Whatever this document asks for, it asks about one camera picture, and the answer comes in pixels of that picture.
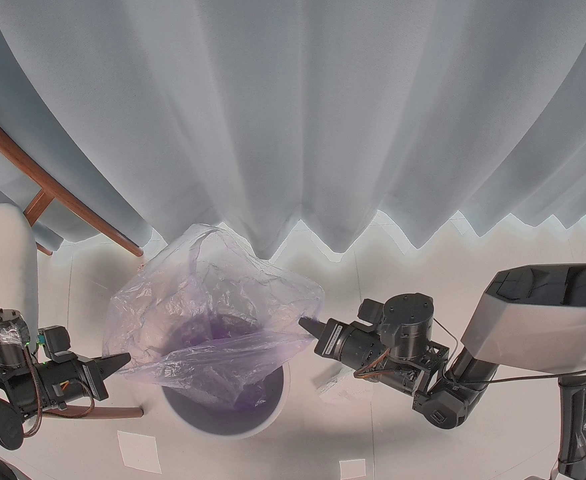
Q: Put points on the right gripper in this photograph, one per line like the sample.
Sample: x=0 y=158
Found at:
x=355 y=348

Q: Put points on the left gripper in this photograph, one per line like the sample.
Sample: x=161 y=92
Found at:
x=65 y=380

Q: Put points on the purple plastic bag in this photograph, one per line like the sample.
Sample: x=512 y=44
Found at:
x=213 y=293

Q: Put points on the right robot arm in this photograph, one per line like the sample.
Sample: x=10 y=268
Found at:
x=533 y=328

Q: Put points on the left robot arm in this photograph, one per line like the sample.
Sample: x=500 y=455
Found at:
x=7 y=393

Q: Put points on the white trash bin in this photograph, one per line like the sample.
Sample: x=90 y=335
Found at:
x=233 y=430

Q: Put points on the crumpled clear plastic wrapper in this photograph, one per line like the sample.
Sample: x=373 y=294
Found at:
x=338 y=385

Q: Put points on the wooden chair white cushions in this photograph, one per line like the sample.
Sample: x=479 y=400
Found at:
x=2 y=258

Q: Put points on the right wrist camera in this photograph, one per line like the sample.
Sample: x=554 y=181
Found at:
x=370 y=310

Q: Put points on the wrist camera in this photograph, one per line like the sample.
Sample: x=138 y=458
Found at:
x=55 y=340
x=370 y=310

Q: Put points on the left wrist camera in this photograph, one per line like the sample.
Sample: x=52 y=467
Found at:
x=55 y=340

